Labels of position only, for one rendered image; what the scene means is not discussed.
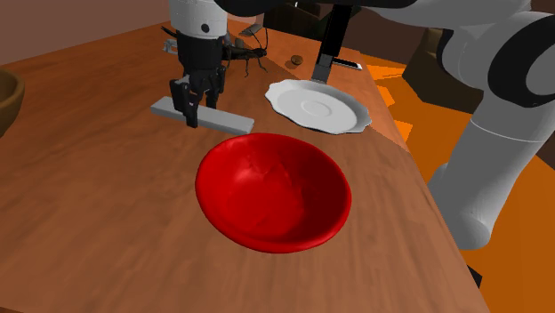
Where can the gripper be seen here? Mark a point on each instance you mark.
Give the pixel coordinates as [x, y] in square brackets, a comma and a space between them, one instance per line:
[201, 54]

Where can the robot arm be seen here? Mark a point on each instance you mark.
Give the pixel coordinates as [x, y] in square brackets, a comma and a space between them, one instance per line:
[481, 164]

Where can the grey flat bar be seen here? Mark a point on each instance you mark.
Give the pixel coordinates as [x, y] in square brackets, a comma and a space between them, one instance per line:
[225, 120]

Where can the small silver metal thing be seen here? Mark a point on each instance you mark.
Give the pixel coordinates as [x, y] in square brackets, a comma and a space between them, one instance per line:
[170, 46]

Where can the small brown round thing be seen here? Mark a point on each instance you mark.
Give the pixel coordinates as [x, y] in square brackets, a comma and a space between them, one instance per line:
[296, 60]

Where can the white scalloped plate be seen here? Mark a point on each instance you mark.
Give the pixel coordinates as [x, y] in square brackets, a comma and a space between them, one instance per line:
[321, 108]

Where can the red bowl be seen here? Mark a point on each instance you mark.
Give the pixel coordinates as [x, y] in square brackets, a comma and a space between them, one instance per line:
[273, 195]

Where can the black and white slim tool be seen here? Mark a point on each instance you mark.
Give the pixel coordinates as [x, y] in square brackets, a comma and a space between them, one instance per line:
[349, 64]

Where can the brown wooden table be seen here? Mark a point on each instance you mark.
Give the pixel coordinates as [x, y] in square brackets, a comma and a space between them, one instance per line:
[86, 195]

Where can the brown wooden bowl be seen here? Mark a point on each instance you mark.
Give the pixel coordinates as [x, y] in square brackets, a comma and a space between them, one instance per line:
[8, 99]

